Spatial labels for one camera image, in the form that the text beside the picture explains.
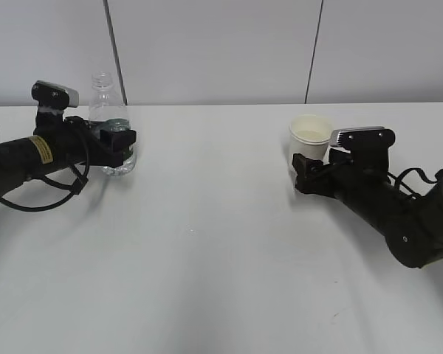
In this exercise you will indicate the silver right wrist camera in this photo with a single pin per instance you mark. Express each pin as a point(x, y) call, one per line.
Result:
point(368, 146)

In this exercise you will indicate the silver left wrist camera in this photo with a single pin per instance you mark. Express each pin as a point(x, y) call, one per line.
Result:
point(53, 99)

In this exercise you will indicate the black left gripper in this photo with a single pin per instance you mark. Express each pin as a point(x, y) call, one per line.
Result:
point(72, 141)

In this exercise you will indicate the clear water bottle green label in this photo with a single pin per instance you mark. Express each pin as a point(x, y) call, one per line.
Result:
point(106, 107)

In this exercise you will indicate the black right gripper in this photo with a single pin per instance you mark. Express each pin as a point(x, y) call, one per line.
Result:
point(358, 178)

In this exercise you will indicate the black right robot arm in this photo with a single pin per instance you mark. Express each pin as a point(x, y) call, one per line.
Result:
point(411, 224)

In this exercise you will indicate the white paper cup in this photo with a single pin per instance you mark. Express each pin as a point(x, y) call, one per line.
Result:
point(309, 136)

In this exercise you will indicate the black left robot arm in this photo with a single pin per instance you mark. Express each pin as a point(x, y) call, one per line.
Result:
point(18, 161)

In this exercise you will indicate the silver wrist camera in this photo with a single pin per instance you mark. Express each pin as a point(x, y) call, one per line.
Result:
point(368, 146)
point(53, 99)

